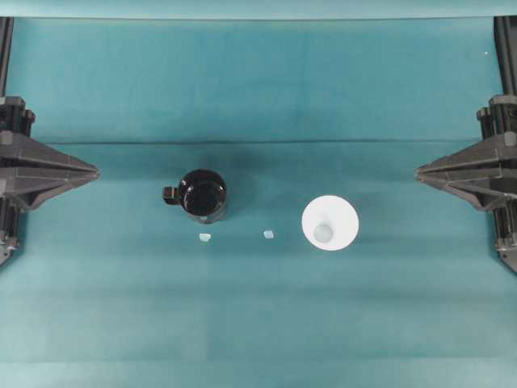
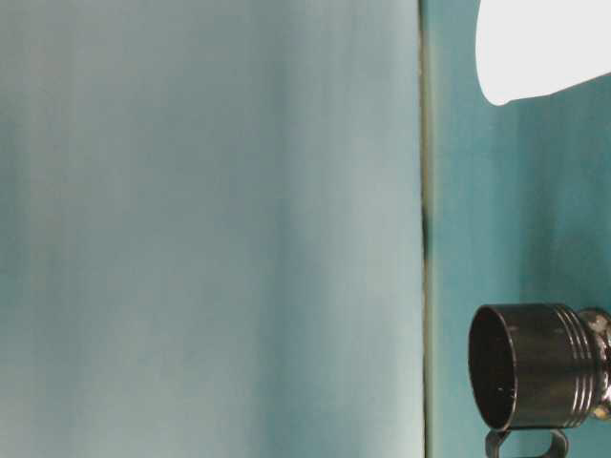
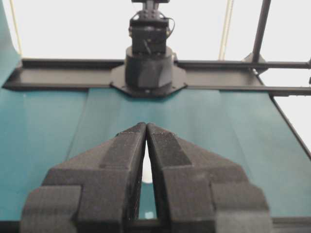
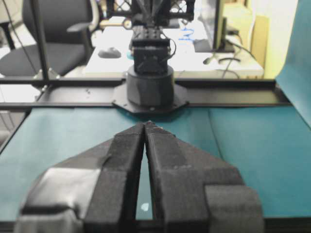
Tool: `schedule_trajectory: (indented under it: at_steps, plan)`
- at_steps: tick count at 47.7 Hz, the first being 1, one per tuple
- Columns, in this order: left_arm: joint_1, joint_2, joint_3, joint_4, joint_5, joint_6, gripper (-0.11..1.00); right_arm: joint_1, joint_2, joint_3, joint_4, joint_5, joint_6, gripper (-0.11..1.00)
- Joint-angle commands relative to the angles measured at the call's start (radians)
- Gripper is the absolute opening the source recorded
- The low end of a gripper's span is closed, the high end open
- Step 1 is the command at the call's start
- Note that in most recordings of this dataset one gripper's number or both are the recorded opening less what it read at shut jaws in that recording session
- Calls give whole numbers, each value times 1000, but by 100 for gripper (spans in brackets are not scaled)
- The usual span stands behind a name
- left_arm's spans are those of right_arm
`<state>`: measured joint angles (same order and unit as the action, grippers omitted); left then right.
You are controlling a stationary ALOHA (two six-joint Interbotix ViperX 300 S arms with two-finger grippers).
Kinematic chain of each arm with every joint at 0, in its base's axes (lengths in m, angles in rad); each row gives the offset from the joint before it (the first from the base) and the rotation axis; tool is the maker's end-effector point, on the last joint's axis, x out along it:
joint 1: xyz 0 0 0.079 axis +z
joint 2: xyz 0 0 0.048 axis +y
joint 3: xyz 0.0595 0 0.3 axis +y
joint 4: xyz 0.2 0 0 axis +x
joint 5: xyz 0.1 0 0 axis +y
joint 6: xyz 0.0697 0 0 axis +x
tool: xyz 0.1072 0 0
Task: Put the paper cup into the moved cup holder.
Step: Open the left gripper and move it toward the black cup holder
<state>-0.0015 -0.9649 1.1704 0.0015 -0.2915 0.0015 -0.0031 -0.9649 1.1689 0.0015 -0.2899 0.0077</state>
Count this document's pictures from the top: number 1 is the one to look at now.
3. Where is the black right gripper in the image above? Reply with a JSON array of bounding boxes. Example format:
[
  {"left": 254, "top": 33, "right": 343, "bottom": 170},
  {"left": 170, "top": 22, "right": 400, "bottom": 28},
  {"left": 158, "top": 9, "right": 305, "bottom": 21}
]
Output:
[{"left": 414, "top": 95, "right": 517, "bottom": 272}]

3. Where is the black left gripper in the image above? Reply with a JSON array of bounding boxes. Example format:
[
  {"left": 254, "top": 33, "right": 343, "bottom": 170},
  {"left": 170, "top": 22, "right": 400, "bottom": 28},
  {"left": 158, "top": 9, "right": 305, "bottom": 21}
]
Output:
[{"left": 0, "top": 95, "right": 100, "bottom": 266}]

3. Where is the black cup holder with handle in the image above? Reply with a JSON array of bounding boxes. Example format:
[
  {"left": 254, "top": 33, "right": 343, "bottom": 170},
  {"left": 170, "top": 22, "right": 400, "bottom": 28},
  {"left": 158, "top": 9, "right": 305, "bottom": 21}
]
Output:
[{"left": 162, "top": 169, "right": 227, "bottom": 224}]

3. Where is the teal table cloth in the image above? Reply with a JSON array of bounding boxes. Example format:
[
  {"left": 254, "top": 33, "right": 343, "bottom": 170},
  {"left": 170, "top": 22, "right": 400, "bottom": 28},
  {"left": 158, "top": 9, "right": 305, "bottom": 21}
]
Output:
[{"left": 1, "top": 17, "right": 516, "bottom": 387}]

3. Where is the left pale tape marker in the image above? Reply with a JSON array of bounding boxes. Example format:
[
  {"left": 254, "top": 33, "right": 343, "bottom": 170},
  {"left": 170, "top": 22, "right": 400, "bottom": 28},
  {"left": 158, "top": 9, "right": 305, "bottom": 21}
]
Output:
[{"left": 199, "top": 234, "right": 212, "bottom": 243}]

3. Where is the right black frame post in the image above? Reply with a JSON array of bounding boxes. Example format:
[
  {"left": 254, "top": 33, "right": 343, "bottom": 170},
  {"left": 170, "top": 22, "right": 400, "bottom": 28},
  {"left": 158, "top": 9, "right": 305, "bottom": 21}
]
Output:
[{"left": 494, "top": 15, "right": 517, "bottom": 95}]

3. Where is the black frame post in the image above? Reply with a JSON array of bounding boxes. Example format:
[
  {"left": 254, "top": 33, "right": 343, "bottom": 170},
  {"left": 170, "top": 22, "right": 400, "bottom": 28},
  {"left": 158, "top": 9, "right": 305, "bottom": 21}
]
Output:
[
  {"left": 494, "top": 15, "right": 517, "bottom": 95},
  {"left": 0, "top": 17, "right": 15, "bottom": 97}
]

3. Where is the left black frame post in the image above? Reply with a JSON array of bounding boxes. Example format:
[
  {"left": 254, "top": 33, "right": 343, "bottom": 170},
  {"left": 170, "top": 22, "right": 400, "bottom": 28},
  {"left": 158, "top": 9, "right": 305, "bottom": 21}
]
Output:
[{"left": 0, "top": 17, "right": 15, "bottom": 97}]

